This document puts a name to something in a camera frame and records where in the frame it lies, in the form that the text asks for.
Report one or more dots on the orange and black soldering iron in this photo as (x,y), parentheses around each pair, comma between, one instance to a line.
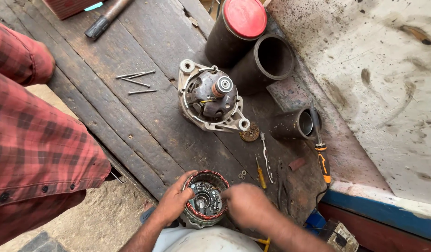
(322,161)

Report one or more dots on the large open black pipe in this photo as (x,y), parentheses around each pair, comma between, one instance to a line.
(257,66)

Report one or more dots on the rusty round disc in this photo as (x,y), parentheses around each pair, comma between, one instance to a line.
(249,133)

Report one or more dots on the alternator stator with copper windings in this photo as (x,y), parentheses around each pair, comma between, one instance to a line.
(210,210)

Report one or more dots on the small yellow screwdriver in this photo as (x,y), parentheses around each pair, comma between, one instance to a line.
(261,176)

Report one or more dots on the metal hook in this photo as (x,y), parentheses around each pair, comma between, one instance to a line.
(118,176)

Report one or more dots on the grey electrical switch box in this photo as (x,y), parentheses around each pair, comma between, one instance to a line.
(339,238)

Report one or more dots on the brown sandpaper piece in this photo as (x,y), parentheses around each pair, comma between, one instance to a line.
(296,163)

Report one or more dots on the short black pipe section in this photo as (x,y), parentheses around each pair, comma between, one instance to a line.
(289,124)

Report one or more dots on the person's white garment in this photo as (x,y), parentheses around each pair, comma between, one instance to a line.
(208,241)

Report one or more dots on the white stained board with blue edge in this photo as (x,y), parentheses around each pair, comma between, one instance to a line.
(376,87)

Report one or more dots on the black tube with red lid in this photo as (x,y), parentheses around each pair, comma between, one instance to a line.
(233,31)

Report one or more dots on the person's left hand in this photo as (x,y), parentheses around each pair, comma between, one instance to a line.
(171,204)

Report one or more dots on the person's right fingers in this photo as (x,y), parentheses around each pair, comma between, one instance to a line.
(229,196)

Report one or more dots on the long steel bolt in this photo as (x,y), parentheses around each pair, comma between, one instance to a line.
(141,74)
(130,75)
(135,82)
(142,92)

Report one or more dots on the white toothbrush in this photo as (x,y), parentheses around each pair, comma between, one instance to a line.
(266,159)

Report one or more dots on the alternator housing with rotor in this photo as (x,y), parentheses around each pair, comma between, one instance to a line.
(208,98)

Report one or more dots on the blue plastic object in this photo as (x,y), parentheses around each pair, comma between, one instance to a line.
(315,222)

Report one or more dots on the dark floor mat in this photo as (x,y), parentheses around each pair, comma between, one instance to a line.
(42,243)

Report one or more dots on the red ribbed box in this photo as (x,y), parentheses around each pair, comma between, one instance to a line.
(66,7)

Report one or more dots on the hammer with dark head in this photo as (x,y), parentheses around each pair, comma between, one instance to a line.
(106,17)

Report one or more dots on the black pliers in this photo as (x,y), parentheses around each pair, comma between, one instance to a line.
(282,185)

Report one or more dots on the person's right hand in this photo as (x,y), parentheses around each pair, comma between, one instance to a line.
(252,210)

